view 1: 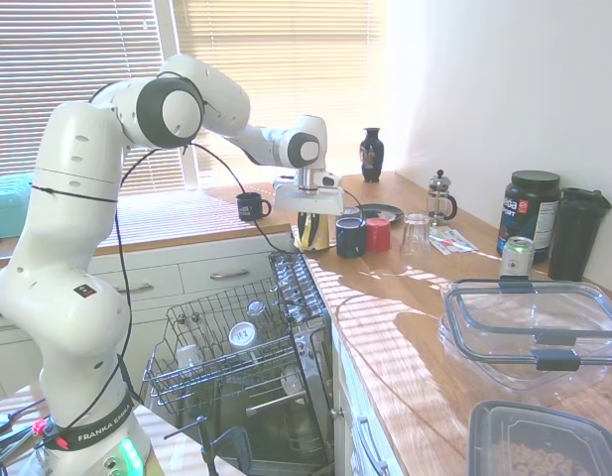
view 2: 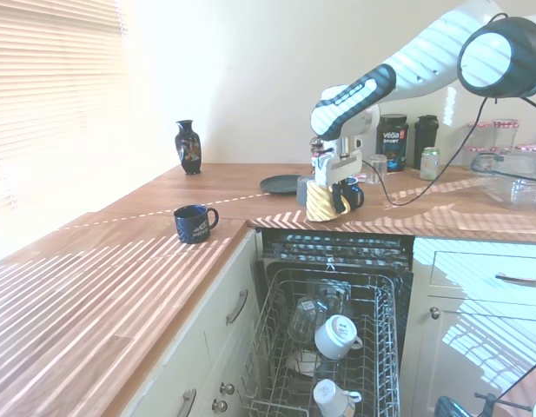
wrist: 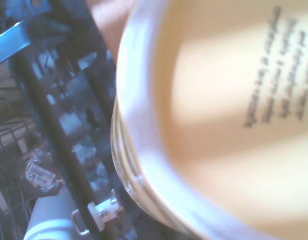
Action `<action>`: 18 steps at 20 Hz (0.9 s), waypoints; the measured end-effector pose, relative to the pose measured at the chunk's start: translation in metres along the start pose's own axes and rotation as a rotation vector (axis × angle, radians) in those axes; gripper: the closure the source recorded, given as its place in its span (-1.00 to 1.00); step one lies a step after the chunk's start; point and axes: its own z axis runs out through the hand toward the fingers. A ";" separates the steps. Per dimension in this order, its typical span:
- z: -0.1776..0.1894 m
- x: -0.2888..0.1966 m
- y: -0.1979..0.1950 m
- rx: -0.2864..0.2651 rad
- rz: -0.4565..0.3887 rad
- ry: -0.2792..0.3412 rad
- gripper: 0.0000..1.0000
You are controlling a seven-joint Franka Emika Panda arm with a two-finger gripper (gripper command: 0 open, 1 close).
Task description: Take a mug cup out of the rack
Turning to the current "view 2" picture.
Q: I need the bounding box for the black protein powder tub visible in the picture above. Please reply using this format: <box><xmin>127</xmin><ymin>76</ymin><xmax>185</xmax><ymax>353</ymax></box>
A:
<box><xmin>375</xmin><ymin>113</ymin><xmax>409</xmax><ymax>173</ymax></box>

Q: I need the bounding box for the clear drinking glass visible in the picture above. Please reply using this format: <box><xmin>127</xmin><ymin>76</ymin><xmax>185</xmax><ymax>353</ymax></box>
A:
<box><xmin>308</xmin><ymin>277</ymin><xmax>352</xmax><ymax>318</ymax></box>

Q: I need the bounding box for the wide white ceramic mug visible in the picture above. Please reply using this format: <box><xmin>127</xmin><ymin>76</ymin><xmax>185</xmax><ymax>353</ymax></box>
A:
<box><xmin>314</xmin><ymin>314</ymin><xmax>364</xmax><ymax>361</ymax></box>

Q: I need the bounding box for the green white drink can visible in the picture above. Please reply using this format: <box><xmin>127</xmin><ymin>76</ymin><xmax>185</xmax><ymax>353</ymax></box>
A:
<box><xmin>420</xmin><ymin>146</ymin><xmax>440</xmax><ymax>182</ymax></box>

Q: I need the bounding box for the grey ceramic mug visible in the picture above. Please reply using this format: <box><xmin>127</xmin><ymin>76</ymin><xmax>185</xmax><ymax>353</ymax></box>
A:
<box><xmin>295</xmin><ymin>175</ymin><xmax>314</xmax><ymax>207</ymax></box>

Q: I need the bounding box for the dark grey plate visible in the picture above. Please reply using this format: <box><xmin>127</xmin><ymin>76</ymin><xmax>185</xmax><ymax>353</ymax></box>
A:
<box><xmin>259</xmin><ymin>174</ymin><xmax>301</xmax><ymax>195</ymax></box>

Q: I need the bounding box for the wire dish rack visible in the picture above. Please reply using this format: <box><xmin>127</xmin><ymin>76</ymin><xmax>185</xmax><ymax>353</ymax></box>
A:
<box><xmin>235</xmin><ymin>268</ymin><xmax>401</xmax><ymax>417</ymax></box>

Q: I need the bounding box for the white cabinet with bar handles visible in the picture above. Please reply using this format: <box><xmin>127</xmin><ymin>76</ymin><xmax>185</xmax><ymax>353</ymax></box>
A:
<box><xmin>119</xmin><ymin>229</ymin><xmax>262</xmax><ymax>417</ymax></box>

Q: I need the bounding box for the slim white ceramic mug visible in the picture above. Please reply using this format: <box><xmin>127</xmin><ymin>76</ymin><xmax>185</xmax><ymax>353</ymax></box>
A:
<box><xmin>312</xmin><ymin>379</ymin><xmax>363</xmax><ymax>417</ymax></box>

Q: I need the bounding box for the yellow ceramic mug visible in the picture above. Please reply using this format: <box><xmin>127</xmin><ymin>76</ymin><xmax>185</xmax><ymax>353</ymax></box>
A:
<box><xmin>305</xmin><ymin>180</ymin><xmax>351</xmax><ymax>223</ymax></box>

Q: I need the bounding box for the open dishwasher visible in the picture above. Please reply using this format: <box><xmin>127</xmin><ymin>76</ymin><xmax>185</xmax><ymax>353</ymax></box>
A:
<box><xmin>254</xmin><ymin>226</ymin><xmax>416</xmax><ymax>417</ymax></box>

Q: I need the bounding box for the clear lidless plastic container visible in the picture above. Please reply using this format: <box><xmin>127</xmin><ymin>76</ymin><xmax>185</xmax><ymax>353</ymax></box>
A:
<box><xmin>506</xmin><ymin>175</ymin><xmax>536</xmax><ymax>210</ymax></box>

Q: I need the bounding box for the clear glass tumbler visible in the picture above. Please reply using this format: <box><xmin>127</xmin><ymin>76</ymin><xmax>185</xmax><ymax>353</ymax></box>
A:
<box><xmin>363</xmin><ymin>154</ymin><xmax>389</xmax><ymax>186</ymax></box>

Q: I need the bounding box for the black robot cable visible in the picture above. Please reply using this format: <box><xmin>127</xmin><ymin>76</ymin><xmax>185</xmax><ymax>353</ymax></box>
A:
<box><xmin>358</xmin><ymin>12</ymin><xmax>536</xmax><ymax>208</ymax></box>

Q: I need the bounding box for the curved metal drawer handle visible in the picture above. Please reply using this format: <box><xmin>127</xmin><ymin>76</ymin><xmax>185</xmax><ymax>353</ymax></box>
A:
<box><xmin>179</xmin><ymin>388</ymin><xmax>198</xmax><ymax>417</ymax></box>
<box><xmin>226</xmin><ymin>289</ymin><xmax>249</xmax><ymax>325</ymax></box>

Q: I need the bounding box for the white cabinet with panelled door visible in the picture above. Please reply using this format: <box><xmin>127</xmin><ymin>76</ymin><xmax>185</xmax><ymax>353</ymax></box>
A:
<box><xmin>413</xmin><ymin>236</ymin><xmax>536</xmax><ymax>417</ymax></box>

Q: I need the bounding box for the dark blue painted vase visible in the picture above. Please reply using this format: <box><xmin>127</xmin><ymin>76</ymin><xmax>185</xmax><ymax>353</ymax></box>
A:
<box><xmin>175</xmin><ymin>119</ymin><xmax>203</xmax><ymax>176</ymax></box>

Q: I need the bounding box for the black screw clamp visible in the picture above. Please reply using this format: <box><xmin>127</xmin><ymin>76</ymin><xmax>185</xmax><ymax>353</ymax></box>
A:
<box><xmin>474</xmin><ymin>392</ymin><xmax>533</xmax><ymax>417</ymax></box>

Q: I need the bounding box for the dark curved stand plate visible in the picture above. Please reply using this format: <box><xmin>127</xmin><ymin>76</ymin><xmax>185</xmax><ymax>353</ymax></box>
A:
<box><xmin>434</xmin><ymin>395</ymin><xmax>468</xmax><ymax>417</ymax></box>

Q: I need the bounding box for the dark blue printed mug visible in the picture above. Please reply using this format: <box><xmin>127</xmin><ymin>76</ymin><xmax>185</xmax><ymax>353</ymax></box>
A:
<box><xmin>173</xmin><ymin>204</ymin><xmax>220</xmax><ymax>245</ymax></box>

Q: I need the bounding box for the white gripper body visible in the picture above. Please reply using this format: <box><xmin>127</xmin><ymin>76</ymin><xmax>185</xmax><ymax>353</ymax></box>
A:
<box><xmin>313</xmin><ymin>149</ymin><xmax>364</xmax><ymax>188</ymax></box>

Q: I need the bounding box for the black shaker bottle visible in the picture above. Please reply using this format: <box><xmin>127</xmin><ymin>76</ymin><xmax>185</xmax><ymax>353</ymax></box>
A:
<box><xmin>413</xmin><ymin>114</ymin><xmax>440</xmax><ymax>170</ymax></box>

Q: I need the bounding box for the blue enamel mug white rim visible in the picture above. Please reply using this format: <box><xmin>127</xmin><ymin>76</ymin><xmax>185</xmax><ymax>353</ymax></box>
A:
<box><xmin>339</xmin><ymin>175</ymin><xmax>366</xmax><ymax>209</ymax></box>

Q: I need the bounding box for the metal bar drawer handle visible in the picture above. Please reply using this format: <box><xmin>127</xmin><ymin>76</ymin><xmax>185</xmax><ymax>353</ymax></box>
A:
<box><xmin>488</xmin><ymin>272</ymin><xmax>536</xmax><ymax>290</ymax></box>

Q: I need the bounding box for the cream venetian window blind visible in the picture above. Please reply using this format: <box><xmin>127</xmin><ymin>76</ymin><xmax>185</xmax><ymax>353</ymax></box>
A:
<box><xmin>0</xmin><ymin>0</ymin><xmax>129</xmax><ymax>227</ymax></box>

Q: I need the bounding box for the clear glass jar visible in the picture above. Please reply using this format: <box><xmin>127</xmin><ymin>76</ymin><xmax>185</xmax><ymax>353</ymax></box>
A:
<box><xmin>288</xmin><ymin>296</ymin><xmax>328</xmax><ymax>344</ymax></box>

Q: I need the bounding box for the clear container grey rimmed lid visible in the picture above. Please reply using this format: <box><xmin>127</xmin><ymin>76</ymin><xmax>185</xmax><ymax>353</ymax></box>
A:
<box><xmin>469</xmin><ymin>149</ymin><xmax>536</xmax><ymax>182</ymax></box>

